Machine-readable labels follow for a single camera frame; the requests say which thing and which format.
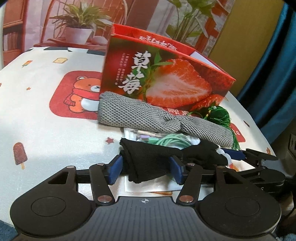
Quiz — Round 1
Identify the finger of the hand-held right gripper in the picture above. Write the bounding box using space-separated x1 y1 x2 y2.
223 148 278 168

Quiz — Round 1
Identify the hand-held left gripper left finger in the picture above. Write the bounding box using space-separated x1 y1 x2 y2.
47 155 124 205

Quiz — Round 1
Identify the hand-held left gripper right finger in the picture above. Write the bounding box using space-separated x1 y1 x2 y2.
168 156 245 206

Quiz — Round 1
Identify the black cloth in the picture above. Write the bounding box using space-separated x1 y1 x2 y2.
119 138 228 184

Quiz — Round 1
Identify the green cable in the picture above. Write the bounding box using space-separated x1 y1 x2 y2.
122 127 204 193

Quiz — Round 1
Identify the green tassel ornament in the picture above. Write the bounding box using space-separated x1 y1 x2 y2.
188 106 241 151

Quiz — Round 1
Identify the grey knit headband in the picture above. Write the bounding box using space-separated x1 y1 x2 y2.
97 91 234 147

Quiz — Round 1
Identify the red strawberry print box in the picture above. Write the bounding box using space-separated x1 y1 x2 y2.
100 23 236 112

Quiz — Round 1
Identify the blue curtain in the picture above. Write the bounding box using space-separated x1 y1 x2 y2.
238 5 296 144

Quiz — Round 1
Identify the bear print tablecloth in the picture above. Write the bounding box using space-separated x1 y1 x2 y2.
0 46 277 209

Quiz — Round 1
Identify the printed room scene backdrop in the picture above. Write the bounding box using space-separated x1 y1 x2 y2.
2 0 232 67

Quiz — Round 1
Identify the wall power socket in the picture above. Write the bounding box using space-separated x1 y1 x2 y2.
287 133 296 153

